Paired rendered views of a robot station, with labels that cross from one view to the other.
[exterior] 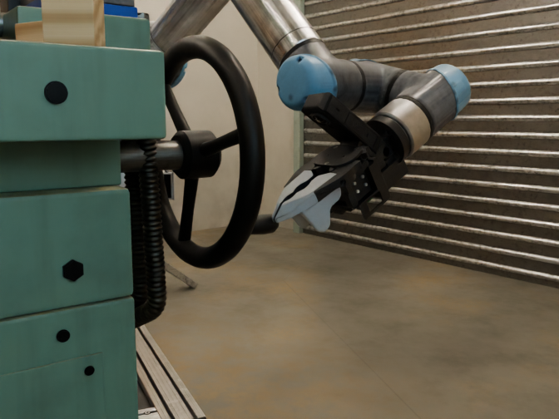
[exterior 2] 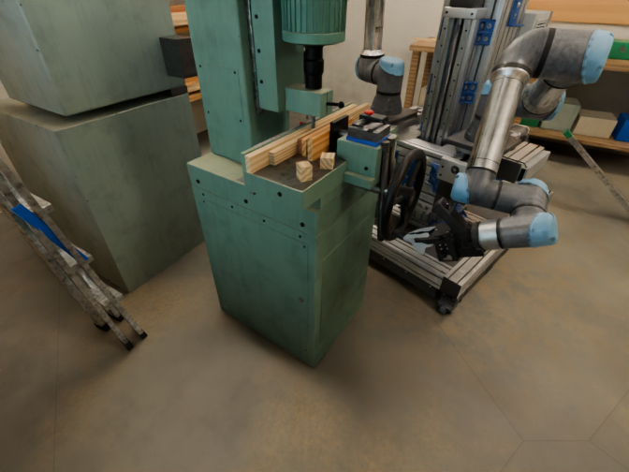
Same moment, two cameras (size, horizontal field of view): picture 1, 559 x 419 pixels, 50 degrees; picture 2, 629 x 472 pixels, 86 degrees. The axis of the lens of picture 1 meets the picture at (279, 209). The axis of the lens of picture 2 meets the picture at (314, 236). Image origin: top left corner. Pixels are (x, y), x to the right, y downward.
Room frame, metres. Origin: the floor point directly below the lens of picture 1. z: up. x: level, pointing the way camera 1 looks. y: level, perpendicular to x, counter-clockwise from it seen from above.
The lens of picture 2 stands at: (0.20, -0.65, 1.34)
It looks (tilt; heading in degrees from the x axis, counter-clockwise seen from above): 37 degrees down; 70
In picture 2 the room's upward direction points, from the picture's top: 1 degrees clockwise
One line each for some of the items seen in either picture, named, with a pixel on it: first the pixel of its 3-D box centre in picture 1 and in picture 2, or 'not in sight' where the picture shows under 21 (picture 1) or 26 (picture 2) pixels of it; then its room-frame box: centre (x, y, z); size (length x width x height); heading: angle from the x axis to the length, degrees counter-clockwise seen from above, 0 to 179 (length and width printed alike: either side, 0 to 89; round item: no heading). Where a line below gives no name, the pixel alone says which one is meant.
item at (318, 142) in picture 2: not in sight; (330, 138); (0.59, 0.32, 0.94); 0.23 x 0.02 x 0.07; 36
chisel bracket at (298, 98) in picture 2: not in sight; (308, 102); (0.54, 0.40, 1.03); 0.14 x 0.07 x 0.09; 126
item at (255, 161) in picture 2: not in sight; (310, 133); (0.55, 0.40, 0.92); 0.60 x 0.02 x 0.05; 36
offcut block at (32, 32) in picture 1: (49, 45); (327, 160); (0.54, 0.20, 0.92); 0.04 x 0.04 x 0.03; 61
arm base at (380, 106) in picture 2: not in sight; (387, 100); (1.10, 0.85, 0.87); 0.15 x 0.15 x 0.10
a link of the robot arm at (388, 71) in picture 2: not in sight; (389, 74); (1.09, 0.85, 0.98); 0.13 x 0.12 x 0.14; 104
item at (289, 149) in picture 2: not in sight; (328, 128); (0.63, 0.43, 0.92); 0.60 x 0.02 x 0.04; 36
